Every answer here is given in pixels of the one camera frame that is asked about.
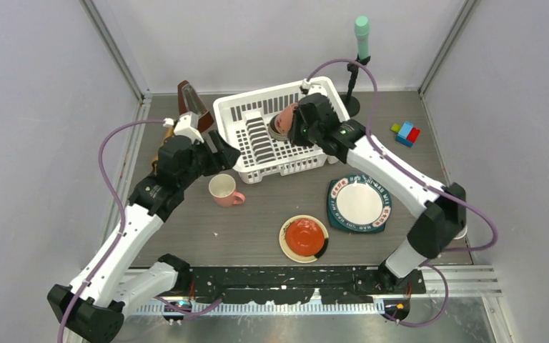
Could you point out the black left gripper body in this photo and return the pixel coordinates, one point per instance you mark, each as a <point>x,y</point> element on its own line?
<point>201,154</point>

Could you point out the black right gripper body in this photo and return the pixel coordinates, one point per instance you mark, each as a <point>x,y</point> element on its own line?
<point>303,135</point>

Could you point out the large pink mug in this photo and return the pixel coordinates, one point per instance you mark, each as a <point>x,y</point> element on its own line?
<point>223,189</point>

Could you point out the small pink cup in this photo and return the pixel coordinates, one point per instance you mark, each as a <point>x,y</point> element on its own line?
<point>283,121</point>

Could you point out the white plastic dish rack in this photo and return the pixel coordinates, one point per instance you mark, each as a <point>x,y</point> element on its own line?
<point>248,122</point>

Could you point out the white round plate with lettering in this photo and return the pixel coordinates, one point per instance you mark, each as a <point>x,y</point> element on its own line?
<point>359,203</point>

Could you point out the black patterned ceramic bowl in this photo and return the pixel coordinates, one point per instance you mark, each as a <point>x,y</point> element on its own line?
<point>274,134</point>

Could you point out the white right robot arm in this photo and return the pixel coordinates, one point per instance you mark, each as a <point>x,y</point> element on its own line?
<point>439,210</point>

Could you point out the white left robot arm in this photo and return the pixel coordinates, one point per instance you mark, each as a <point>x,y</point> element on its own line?
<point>96,302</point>

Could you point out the black microphone stand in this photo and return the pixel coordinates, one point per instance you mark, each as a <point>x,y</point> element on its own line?
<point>351,103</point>

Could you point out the wooden pestle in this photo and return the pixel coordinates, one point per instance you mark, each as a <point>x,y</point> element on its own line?
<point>168,133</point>

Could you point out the brown wooden metronome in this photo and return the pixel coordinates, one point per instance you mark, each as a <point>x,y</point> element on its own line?
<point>189,100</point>

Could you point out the colourful toy blocks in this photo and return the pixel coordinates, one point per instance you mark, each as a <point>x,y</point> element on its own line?
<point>405,133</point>

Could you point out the mint green microphone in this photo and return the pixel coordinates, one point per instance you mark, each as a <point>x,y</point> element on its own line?
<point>362,32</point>

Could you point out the red and cream saucer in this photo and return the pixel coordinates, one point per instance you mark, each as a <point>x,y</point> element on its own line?
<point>303,239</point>

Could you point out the teal square plate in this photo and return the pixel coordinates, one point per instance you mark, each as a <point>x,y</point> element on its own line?
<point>357,226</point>

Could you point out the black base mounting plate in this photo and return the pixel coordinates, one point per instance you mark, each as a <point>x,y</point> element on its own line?
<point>294,285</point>

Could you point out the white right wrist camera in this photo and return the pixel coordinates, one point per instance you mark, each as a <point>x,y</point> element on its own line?
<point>309,87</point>

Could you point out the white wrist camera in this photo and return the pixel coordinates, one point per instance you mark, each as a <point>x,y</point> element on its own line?
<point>309,87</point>
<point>186,125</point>

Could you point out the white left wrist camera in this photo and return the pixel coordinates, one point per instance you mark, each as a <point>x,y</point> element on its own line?
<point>186,125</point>

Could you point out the slotted white cable duct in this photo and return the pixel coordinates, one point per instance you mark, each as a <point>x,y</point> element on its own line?
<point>312,307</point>

